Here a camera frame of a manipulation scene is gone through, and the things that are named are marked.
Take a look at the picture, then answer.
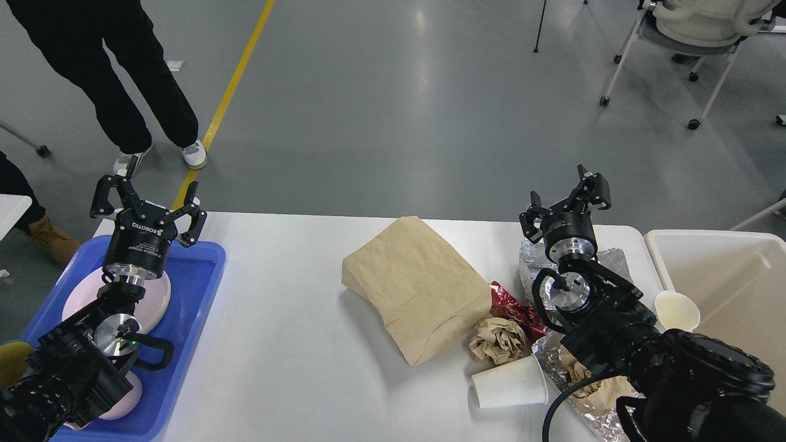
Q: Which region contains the pink plate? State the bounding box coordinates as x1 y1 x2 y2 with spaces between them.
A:
61 268 171 333

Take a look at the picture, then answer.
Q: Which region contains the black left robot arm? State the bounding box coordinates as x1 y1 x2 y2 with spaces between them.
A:
2 173 208 441

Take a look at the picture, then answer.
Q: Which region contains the white plastic spoon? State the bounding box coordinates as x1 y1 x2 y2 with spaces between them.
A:
654 290 700 332

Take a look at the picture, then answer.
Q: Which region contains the crumpled aluminium foil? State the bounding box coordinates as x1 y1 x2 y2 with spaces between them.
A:
532 331 641 441

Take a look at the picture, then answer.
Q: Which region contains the white chair base left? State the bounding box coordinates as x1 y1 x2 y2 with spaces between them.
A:
1 120 51 158

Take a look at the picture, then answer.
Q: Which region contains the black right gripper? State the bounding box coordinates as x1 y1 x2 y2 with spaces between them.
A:
520 165 612 264

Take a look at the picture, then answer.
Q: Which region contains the brown boot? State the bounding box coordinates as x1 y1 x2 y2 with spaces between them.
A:
0 150 82 266

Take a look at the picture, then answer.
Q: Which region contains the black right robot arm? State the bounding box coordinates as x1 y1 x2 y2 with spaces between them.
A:
519 165 785 441

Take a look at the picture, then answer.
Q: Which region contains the red foil wrapper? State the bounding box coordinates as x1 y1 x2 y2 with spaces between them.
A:
489 281 547 343

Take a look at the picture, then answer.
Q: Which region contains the flat aluminium foil sheet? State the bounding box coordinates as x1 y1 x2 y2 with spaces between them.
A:
518 238 632 307

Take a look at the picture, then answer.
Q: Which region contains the white office chair right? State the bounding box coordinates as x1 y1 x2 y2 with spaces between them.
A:
599 1 780 130

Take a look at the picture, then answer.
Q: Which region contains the white side table left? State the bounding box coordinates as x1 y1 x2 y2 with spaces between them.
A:
1 193 32 240

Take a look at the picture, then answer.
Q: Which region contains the pink mug dark inside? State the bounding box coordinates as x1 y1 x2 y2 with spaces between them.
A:
96 371 143 421

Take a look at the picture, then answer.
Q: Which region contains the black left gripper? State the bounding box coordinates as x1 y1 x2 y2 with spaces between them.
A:
89 159 208 280

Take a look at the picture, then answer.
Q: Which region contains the crumpled brown paper ball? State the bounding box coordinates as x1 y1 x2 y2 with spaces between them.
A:
469 318 532 366

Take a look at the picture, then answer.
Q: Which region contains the person leg top left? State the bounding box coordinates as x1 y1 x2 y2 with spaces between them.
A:
8 1 208 177

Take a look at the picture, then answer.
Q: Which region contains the teal mug yellow inside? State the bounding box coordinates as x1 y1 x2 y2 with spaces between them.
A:
1 341 34 388

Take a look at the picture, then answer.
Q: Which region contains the brown paper bag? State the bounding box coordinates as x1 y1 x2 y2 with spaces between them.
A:
341 216 491 367

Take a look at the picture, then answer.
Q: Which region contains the beige plastic bin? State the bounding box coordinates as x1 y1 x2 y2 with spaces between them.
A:
645 230 785 413

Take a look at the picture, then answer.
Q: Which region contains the white paper cup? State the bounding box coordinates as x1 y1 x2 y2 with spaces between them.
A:
471 355 548 409

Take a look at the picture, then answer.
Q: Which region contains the black tripod leg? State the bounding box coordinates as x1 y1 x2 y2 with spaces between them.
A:
532 0 548 53

